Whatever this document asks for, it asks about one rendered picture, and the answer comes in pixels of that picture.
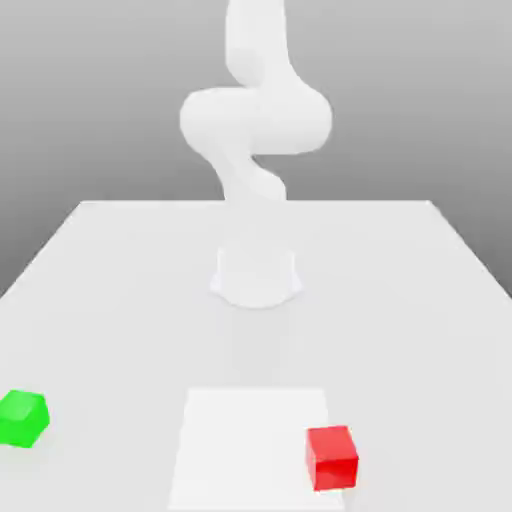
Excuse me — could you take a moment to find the small red cube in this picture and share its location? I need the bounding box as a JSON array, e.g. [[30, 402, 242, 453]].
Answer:
[[304, 424, 360, 493]]

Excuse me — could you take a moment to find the small green cube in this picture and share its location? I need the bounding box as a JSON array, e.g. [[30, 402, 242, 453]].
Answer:
[[0, 388, 51, 450]]

